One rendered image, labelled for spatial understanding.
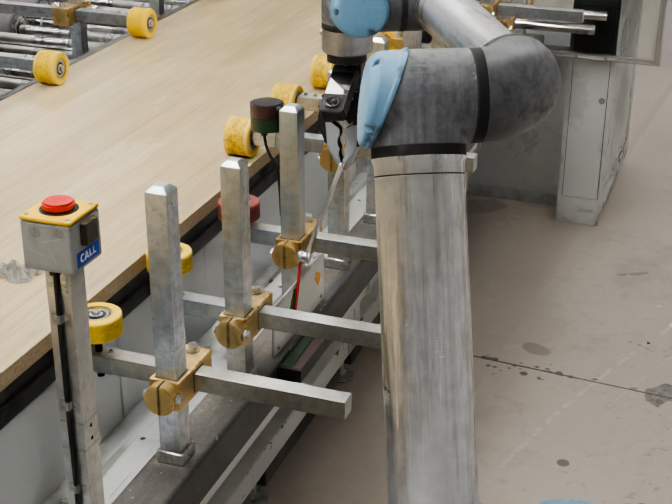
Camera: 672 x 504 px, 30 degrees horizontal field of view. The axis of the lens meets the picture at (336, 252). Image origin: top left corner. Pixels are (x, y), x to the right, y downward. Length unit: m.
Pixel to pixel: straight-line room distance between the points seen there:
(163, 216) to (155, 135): 0.99
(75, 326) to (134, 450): 0.61
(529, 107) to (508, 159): 3.23
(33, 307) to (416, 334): 0.76
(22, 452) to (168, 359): 0.27
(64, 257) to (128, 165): 1.08
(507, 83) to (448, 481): 0.47
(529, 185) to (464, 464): 3.31
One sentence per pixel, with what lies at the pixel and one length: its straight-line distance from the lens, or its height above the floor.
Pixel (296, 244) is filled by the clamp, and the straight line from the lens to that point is 2.28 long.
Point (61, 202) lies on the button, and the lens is 1.54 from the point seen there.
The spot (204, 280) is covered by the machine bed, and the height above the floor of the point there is 0.73.
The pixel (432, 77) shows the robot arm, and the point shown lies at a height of 1.38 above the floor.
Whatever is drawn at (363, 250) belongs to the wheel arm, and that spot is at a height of 0.85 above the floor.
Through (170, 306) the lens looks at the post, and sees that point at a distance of 1.83.
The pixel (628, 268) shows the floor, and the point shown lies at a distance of 4.34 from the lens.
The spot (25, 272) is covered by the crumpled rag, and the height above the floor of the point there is 0.91.
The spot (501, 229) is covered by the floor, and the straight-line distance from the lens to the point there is 4.56.
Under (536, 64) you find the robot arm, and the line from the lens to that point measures 1.55.
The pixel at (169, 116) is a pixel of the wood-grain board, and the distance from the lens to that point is 2.88.
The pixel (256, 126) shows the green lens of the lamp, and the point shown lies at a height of 1.08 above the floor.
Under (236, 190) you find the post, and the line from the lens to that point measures 2.01.
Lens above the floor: 1.80
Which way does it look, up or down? 25 degrees down
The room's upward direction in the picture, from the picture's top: straight up
